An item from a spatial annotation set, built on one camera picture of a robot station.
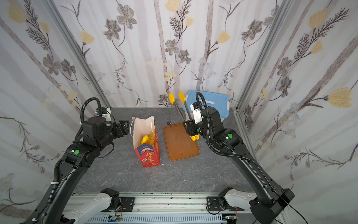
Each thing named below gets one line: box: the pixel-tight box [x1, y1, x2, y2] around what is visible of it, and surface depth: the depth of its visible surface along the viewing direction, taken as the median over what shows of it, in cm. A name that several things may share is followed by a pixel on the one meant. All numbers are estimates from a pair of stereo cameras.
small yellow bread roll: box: [140, 135, 150, 146], surface depth 83 cm
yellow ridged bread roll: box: [148, 130, 155, 146], surface depth 88 cm
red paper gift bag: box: [131, 115, 161, 168], surface depth 82 cm
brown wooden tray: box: [163, 122, 200, 161], surface depth 100 cm
